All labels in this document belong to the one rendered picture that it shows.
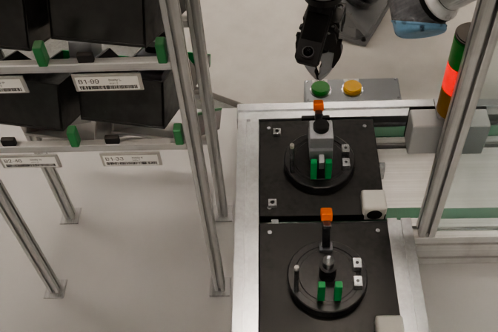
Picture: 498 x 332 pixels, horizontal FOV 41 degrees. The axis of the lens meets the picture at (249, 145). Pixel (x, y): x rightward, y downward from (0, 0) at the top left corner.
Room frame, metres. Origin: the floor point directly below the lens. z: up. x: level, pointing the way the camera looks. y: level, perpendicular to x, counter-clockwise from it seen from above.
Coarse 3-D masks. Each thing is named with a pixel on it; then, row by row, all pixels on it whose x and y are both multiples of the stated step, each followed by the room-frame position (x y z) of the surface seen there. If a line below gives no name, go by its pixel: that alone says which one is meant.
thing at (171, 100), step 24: (96, 72) 0.75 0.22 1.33; (120, 72) 0.82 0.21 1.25; (192, 72) 0.79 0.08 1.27; (96, 96) 0.68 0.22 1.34; (120, 96) 0.68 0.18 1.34; (144, 96) 0.67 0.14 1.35; (168, 96) 0.68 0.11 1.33; (96, 120) 0.67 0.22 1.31; (120, 120) 0.66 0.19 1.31; (144, 120) 0.65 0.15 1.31; (168, 120) 0.66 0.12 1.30
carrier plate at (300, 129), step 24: (312, 120) 0.93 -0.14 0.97; (336, 120) 0.92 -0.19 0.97; (360, 120) 0.92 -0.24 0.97; (264, 144) 0.87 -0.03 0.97; (288, 144) 0.87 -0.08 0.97; (360, 144) 0.85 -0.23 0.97; (264, 168) 0.81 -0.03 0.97; (360, 168) 0.79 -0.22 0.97; (264, 192) 0.75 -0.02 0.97; (288, 192) 0.75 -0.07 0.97; (336, 192) 0.74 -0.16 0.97; (360, 192) 0.73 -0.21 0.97; (264, 216) 0.70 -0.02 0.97; (288, 216) 0.69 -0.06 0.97; (312, 216) 0.69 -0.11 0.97; (336, 216) 0.69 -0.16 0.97; (360, 216) 0.68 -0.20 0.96; (384, 216) 0.68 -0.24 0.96
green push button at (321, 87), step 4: (312, 84) 1.03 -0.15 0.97; (316, 84) 1.03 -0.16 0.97; (320, 84) 1.03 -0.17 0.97; (324, 84) 1.02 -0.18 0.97; (328, 84) 1.03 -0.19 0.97; (312, 88) 1.02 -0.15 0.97; (316, 88) 1.02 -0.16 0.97; (320, 88) 1.01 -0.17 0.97; (324, 88) 1.01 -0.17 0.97; (328, 88) 1.01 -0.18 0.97; (312, 92) 1.01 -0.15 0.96; (316, 92) 1.01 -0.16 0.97; (320, 92) 1.00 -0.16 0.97; (324, 92) 1.00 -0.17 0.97; (328, 92) 1.01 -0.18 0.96
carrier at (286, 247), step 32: (288, 224) 0.67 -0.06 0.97; (320, 224) 0.67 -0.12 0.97; (352, 224) 0.66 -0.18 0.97; (384, 224) 0.66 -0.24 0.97; (288, 256) 0.60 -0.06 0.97; (320, 256) 0.59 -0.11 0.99; (352, 256) 0.58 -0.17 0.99; (384, 256) 0.59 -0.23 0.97; (288, 288) 0.54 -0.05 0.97; (320, 288) 0.50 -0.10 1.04; (352, 288) 0.52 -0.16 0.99; (384, 288) 0.53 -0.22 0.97; (288, 320) 0.48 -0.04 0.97; (320, 320) 0.48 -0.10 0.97; (352, 320) 0.47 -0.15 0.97; (384, 320) 0.46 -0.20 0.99
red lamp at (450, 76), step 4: (448, 64) 0.68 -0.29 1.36; (448, 68) 0.67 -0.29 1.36; (448, 72) 0.67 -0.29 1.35; (452, 72) 0.66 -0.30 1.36; (456, 72) 0.66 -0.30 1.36; (444, 76) 0.68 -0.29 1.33; (448, 76) 0.67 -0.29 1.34; (452, 76) 0.66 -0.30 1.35; (444, 80) 0.68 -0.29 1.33; (448, 80) 0.67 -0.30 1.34; (452, 80) 0.66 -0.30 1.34; (444, 84) 0.67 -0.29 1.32; (448, 84) 0.66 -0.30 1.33; (452, 84) 0.66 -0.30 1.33; (444, 88) 0.67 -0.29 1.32; (448, 88) 0.66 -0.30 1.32; (452, 88) 0.66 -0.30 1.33; (448, 92) 0.66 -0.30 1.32; (452, 92) 0.66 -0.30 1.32
